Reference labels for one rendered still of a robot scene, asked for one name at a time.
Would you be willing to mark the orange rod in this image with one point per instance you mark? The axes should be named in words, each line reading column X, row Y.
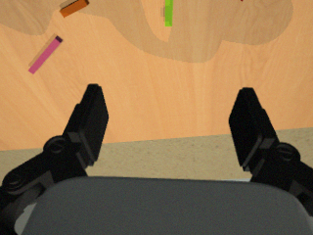
column 73, row 7

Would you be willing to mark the lime green rod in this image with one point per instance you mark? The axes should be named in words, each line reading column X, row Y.
column 168, row 12

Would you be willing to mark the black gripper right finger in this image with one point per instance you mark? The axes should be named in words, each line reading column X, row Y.
column 259, row 150

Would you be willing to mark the pink rod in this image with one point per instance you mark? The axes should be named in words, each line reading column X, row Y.
column 44, row 56

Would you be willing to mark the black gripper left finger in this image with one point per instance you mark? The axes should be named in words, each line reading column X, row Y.
column 63, row 157

